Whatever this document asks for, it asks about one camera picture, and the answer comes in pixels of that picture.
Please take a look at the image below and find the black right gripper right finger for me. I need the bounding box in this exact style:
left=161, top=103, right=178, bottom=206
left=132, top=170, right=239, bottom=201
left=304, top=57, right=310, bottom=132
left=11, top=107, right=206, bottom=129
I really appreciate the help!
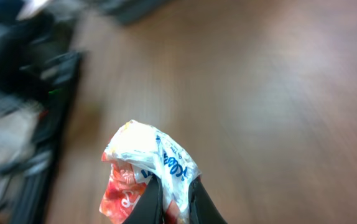
left=188, top=177, right=227, bottom=224

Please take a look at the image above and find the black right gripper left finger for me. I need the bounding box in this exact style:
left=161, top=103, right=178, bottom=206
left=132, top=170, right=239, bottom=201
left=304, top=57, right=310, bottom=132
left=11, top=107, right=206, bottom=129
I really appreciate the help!
left=123, top=175, right=164, bottom=224

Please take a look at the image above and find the small red white carton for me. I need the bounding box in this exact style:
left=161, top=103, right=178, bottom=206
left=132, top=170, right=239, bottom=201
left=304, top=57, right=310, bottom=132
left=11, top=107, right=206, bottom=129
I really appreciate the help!
left=100, top=120, right=201, bottom=223

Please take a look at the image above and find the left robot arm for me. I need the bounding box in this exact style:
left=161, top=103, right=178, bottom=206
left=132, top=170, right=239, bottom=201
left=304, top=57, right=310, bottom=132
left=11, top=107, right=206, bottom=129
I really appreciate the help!
left=0, top=1, right=82, bottom=197

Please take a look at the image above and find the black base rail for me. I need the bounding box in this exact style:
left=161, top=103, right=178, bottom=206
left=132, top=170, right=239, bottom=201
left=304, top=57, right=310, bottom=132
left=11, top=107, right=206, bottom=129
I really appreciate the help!
left=9, top=51, right=84, bottom=224

